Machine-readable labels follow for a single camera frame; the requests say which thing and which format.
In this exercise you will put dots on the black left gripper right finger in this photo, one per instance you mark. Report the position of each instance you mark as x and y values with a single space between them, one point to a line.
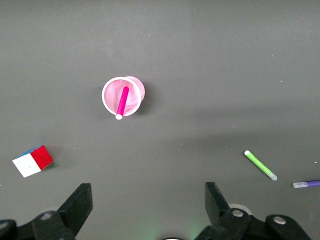
232 225

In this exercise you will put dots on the pink marker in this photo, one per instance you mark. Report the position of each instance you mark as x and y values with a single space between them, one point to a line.
123 101

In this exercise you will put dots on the pink plastic cup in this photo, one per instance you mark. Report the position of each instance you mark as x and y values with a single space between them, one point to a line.
111 96

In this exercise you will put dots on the purple marker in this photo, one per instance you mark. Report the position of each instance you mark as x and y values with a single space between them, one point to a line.
308 184

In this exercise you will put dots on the green marker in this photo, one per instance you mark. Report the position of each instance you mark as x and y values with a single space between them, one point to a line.
261 165

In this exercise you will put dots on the colourful puzzle cube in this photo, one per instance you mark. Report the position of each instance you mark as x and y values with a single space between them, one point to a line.
32 162

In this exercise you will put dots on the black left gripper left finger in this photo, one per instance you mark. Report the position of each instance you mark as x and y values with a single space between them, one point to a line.
67 215

